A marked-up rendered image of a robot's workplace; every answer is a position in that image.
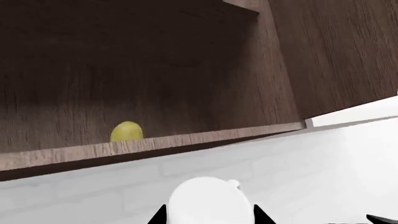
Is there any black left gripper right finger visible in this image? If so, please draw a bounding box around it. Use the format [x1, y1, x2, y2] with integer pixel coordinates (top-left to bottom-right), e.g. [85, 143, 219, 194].
[253, 203, 277, 224]

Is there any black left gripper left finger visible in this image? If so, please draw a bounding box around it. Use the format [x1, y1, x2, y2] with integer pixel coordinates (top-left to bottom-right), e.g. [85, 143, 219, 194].
[147, 203, 168, 224]

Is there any white ceramic mug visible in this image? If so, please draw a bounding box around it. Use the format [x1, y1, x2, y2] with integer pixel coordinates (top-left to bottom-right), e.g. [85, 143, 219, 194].
[168, 176, 256, 224]

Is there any dark wooden open cabinet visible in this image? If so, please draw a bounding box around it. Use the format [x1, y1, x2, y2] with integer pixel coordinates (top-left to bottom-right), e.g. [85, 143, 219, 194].
[0, 0, 307, 182]

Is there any dark wooden cabinet door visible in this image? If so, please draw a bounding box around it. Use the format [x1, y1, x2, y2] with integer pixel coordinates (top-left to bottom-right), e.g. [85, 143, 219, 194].
[267, 0, 398, 120]

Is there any yellow lemon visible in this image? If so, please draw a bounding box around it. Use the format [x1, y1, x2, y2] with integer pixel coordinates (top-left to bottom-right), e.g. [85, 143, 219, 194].
[110, 121, 144, 143]

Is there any black pointed object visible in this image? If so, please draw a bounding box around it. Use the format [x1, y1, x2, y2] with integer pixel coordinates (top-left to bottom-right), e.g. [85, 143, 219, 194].
[366, 213, 398, 224]

